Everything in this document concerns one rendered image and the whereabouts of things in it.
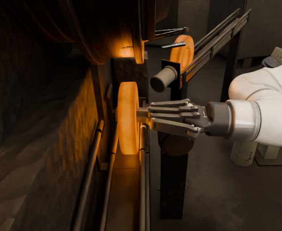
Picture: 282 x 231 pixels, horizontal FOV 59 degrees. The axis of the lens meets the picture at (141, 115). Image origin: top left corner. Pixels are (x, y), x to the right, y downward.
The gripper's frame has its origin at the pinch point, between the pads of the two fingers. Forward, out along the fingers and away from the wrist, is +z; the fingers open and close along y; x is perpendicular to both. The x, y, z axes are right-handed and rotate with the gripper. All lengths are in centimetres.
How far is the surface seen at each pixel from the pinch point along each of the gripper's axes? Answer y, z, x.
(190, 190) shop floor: 42, -31, -72
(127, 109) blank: -5.5, 0.6, 4.8
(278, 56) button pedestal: 73, -68, -10
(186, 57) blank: 47, -19, -3
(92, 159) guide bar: -15.3, 5.8, 0.8
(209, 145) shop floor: 77, -48, -71
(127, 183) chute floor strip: -11.5, -0.1, -8.9
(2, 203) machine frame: -32.5, 9.4, 11.9
